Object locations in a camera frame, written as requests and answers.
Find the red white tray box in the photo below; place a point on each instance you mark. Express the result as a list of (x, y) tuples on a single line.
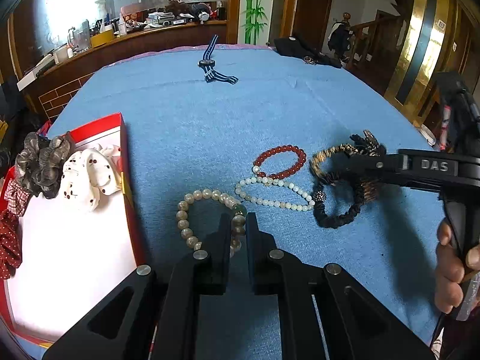
[(73, 256)]

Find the blue striped strap watch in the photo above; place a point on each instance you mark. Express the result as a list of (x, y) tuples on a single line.
[(207, 64)]

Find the black garment on table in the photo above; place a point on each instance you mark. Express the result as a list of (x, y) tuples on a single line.
[(297, 48)]

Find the blue table cloth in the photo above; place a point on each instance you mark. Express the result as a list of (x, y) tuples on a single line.
[(185, 134)]

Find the red gingham scrunchie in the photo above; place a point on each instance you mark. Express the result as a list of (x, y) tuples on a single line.
[(17, 199)]

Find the right hand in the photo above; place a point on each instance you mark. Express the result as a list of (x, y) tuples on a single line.
[(450, 270)]

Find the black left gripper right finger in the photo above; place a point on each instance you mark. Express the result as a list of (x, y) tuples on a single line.
[(261, 270)]

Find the white dotted scrunchie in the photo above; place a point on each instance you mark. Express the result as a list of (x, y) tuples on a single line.
[(90, 174)]

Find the red polka dot scrunchie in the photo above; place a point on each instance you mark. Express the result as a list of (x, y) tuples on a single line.
[(10, 248)]

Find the yellow box on counter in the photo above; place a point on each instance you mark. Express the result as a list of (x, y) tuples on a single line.
[(103, 38)]

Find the leopard print scrunchie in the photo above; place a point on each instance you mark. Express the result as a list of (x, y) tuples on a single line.
[(363, 146)]

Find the black fabric scrunchie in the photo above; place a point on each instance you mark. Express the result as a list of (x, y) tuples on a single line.
[(319, 198)]

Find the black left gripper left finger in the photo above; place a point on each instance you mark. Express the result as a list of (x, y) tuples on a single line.
[(214, 269)]

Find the wooden counter shelf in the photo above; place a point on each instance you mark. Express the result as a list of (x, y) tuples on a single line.
[(49, 94)]

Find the grey sheer scrunchie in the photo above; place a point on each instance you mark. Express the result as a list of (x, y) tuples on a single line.
[(39, 166)]

